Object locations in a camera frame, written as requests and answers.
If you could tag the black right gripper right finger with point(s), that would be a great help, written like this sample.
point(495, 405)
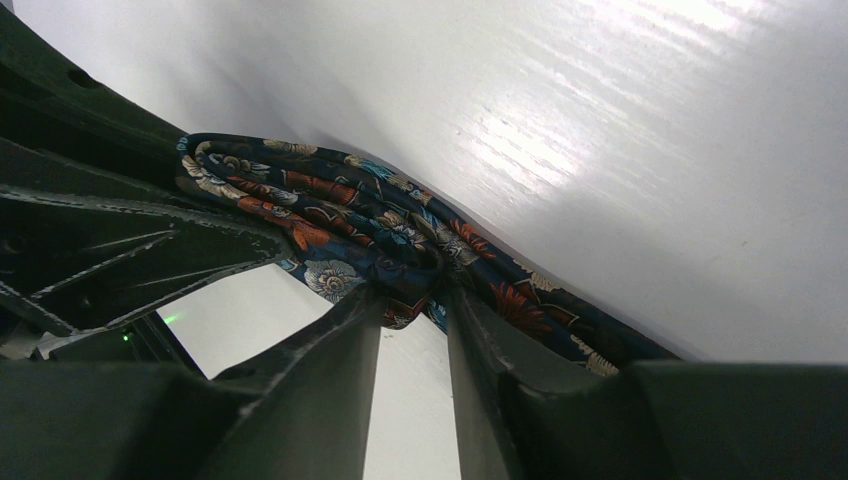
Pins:
point(523, 412)

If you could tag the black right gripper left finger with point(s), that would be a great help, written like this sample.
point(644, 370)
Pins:
point(298, 410)

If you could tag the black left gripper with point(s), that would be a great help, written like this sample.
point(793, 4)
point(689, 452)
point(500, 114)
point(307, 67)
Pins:
point(93, 241)

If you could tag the navy floral tie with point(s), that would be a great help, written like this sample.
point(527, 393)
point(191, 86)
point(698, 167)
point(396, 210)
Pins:
point(350, 221)

